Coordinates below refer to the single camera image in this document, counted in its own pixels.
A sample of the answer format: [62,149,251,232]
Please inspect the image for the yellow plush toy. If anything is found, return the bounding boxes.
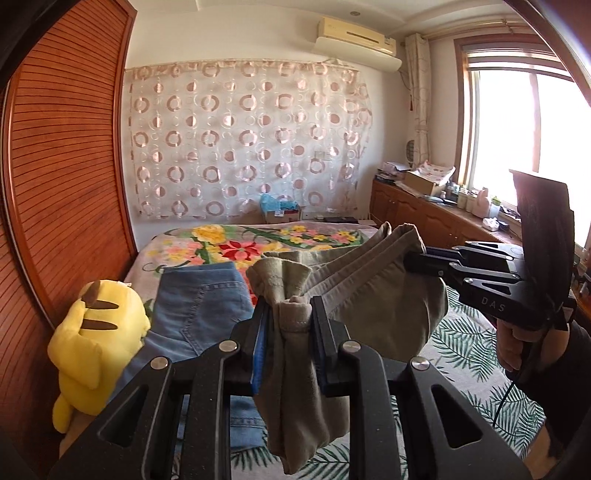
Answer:
[48,278,153,435]

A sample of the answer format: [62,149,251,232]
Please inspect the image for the grey-green pants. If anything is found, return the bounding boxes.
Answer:
[245,222,450,476]

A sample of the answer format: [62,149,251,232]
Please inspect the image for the circle print curtain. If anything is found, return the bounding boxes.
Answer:
[122,58,373,223]

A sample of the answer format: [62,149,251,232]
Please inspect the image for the wooden frame window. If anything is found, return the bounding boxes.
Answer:
[452,31,583,219]

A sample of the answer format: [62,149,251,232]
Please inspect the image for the blue plastic bag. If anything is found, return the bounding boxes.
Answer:
[259,193,299,214]

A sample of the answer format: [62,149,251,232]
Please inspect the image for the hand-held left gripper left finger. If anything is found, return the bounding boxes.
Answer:
[46,307,274,480]

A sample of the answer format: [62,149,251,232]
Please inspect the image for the printed paper sheet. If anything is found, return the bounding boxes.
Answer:
[418,159,456,182]

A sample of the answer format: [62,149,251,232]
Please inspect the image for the white air conditioner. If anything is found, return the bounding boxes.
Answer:
[312,16,403,73]

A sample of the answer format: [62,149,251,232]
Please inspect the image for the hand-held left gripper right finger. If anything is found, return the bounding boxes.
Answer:
[309,295,536,480]

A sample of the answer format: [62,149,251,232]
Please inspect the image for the beige window curtain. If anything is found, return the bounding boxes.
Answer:
[404,32,433,169]

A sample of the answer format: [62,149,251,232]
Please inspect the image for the person's right hand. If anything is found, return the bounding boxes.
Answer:
[497,318,572,385]

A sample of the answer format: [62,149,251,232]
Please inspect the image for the black cable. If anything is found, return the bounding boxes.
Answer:
[491,323,555,431]

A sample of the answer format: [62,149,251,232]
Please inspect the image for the wooden slatted wardrobe door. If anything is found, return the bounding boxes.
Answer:
[0,0,139,462]

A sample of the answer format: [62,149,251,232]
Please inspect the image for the person's right forearm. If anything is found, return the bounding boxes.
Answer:
[522,318,591,468]

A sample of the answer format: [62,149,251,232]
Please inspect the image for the cardboard box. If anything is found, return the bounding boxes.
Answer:
[404,168,447,197]

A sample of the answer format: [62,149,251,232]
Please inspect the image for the wooden cabinet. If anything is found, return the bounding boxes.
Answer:
[369,178,527,251]

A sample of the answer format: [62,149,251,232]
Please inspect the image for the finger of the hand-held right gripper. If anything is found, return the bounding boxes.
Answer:
[424,240,527,265]
[404,254,523,284]

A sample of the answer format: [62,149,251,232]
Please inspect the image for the blue jeans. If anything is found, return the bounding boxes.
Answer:
[99,263,271,453]

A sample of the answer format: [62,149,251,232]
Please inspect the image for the white bottle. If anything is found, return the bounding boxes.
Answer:
[473,186,493,218]

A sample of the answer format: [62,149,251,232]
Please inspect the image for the leaf print bed sheet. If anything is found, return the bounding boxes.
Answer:
[171,295,550,480]

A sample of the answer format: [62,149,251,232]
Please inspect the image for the small printed box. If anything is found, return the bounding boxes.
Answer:
[265,208,304,225]

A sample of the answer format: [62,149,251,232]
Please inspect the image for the floral blanket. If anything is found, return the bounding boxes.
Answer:
[124,222,385,306]

